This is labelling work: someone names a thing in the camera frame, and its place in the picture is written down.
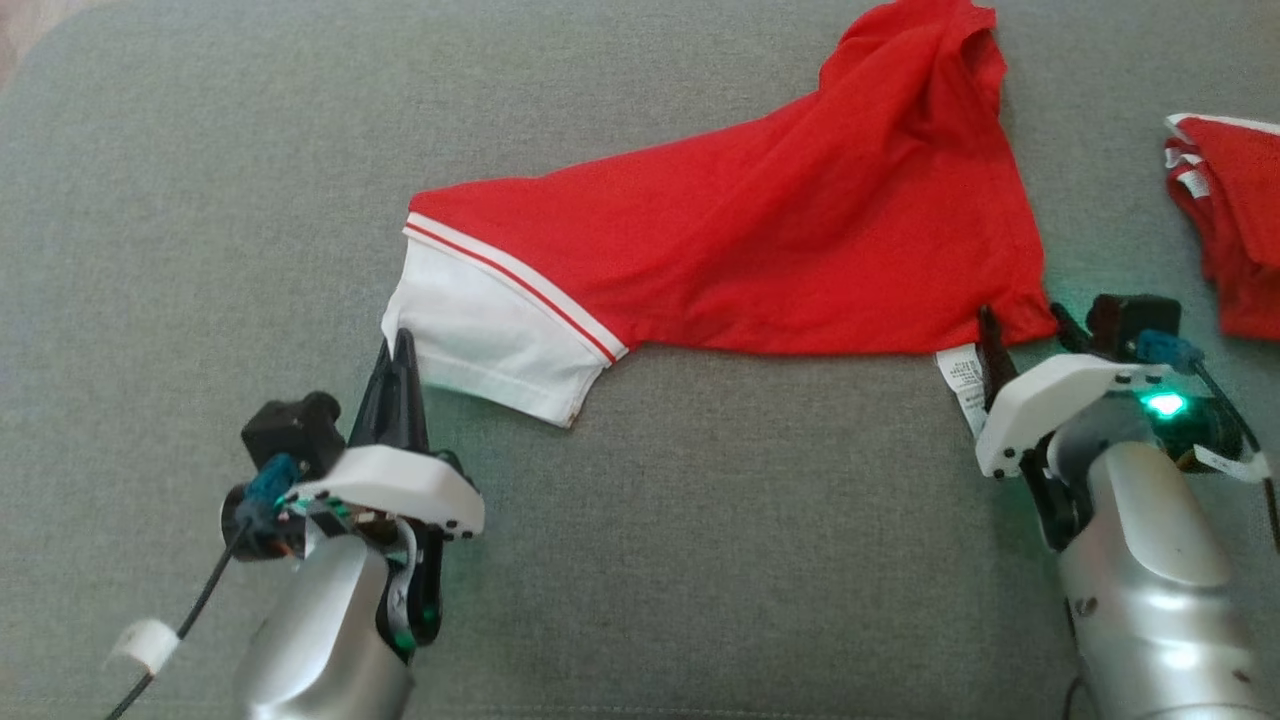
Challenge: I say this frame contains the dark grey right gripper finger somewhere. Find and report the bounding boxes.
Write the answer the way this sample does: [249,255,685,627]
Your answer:
[977,305,1022,404]
[1048,300,1094,357]

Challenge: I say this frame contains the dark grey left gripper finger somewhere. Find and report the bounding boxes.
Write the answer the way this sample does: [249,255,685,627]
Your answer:
[396,328,432,452]
[347,338,401,451]

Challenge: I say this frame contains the red shirt with white sleeves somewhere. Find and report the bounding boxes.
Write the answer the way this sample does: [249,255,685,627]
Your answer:
[380,0,1060,439]

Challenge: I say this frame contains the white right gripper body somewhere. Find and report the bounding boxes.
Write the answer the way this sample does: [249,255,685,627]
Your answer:
[974,352,1173,480]

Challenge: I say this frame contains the black right cable teal plug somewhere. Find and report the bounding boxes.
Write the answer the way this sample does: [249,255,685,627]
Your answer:
[1134,329,1280,553]

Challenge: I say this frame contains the wide grey sofa cushion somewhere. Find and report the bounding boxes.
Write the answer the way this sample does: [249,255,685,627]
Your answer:
[0,0,1280,720]

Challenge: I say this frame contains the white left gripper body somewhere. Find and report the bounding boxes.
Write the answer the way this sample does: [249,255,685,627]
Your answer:
[285,445,487,542]

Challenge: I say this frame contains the red shorts with white waistband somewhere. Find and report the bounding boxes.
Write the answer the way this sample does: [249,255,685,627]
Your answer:
[1162,112,1280,344]

